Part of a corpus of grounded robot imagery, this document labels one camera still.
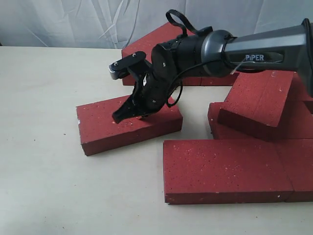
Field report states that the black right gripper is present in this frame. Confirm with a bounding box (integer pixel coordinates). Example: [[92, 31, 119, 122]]
[[112, 43, 175, 123]]

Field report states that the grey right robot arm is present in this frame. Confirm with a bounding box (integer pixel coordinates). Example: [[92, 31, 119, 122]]
[[109, 19, 313, 123]]

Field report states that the red brick back row left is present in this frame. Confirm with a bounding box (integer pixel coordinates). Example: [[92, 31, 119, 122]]
[[129, 52, 202, 87]]

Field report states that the red brick row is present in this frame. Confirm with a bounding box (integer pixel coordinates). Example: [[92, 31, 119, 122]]
[[129, 52, 202, 87], [207, 101, 313, 141], [201, 72, 240, 86]]

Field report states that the red brick back row right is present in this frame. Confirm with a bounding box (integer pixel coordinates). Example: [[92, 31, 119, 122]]
[[201, 72, 240, 86]]

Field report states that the red brick middle row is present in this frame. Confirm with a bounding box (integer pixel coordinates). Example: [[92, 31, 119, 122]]
[[207, 101, 313, 141]]

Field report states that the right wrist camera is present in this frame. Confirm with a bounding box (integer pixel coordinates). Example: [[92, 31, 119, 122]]
[[108, 51, 152, 80]]

